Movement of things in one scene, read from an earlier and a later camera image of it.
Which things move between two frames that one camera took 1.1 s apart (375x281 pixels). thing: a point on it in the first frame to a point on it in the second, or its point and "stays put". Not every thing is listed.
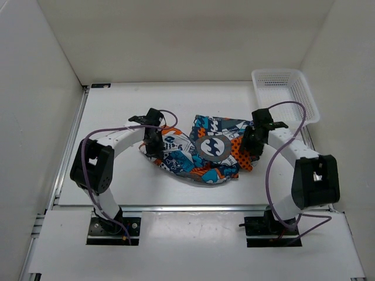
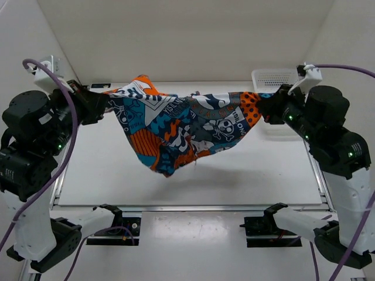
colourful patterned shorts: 211,153 to 170,132
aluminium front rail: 194,208 stays put
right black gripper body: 251,130 to 282,102
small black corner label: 101,85 stays put
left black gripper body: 157,132 to 67,110
